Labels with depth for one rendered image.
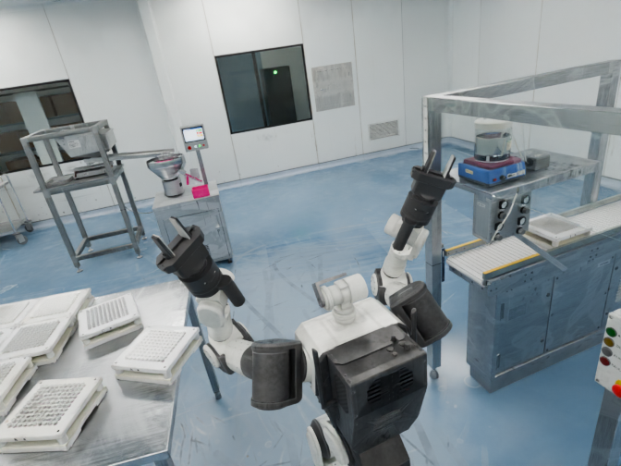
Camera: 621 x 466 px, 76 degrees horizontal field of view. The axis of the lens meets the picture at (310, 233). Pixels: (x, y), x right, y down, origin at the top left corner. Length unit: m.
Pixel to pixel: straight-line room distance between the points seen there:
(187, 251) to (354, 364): 0.45
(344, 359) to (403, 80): 6.80
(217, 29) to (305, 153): 2.29
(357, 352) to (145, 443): 0.80
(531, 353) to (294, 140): 5.22
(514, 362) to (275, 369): 1.83
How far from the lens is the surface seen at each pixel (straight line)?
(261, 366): 0.99
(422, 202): 1.15
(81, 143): 4.80
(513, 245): 2.35
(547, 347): 2.75
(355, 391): 0.91
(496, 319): 2.29
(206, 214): 4.01
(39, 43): 6.89
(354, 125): 7.20
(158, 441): 1.48
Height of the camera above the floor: 1.89
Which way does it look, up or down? 24 degrees down
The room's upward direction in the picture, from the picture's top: 8 degrees counter-clockwise
